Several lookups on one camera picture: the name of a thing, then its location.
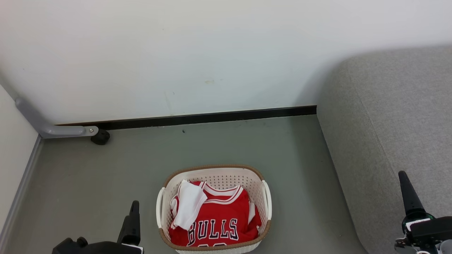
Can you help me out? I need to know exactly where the white basket with brown rim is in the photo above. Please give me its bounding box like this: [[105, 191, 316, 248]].
[[156, 164, 272, 254]]

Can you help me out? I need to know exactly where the black caster wheel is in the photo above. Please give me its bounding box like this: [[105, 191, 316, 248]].
[[91, 129, 110, 145]]

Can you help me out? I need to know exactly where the grey fabric sofa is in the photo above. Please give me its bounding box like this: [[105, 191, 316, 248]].
[[317, 45, 452, 254]]

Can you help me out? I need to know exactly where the grey metal partition leg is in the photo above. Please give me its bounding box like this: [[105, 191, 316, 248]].
[[15, 98, 99, 139]]

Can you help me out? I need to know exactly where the white folded cloth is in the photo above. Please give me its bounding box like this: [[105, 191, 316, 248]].
[[171, 179, 208, 231]]

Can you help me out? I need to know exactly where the black skirting strip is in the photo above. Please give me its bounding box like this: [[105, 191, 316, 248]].
[[56, 105, 317, 131]]

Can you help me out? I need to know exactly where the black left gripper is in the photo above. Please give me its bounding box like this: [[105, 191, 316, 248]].
[[52, 200, 144, 254]]

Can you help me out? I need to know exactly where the grey partition bottom rail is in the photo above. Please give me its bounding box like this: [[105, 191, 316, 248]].
[[0, 136, 43, 249]]

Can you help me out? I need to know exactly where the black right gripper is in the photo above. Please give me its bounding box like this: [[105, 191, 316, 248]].
[[395, 171, 452, 254]]

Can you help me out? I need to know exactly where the red Bulls jersey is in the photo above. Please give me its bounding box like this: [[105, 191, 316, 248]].
[[168, 181, 262, 247]]

